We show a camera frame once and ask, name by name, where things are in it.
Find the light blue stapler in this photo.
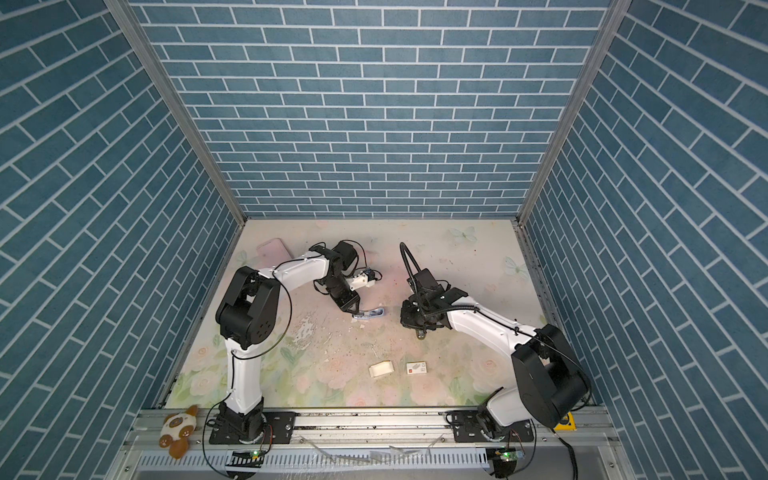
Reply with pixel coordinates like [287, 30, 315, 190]
[352, 307, 386, 321]

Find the white staple box sleeve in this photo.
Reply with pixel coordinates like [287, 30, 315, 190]
[406, 361, 428, 375]

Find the staple box tray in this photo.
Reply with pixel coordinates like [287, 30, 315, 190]
[368, 360, 394, 378]

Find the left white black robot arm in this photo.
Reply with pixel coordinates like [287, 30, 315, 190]
[215, 240, 360, 416]

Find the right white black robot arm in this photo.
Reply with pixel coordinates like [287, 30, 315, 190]
[399, 243, 592, 440]

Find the yellow tape measure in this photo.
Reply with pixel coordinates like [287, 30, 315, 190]
[554, 412, 577, 432]

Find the brown white plush toy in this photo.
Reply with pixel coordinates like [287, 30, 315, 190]
[158, 405, 198, 460]

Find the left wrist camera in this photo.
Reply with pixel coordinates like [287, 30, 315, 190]
[347, 267, 383, 291]

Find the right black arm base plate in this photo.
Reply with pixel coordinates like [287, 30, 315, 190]
[443, 410, 534, 443]

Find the white perforated cable duct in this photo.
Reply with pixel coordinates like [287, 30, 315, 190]
[137, 447, 490, 473]

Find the aluminium front rail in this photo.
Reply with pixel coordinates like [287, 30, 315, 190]
[106, 407, 634, 479]

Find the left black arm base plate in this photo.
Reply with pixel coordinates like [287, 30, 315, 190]
[206, 411, 297, 445]

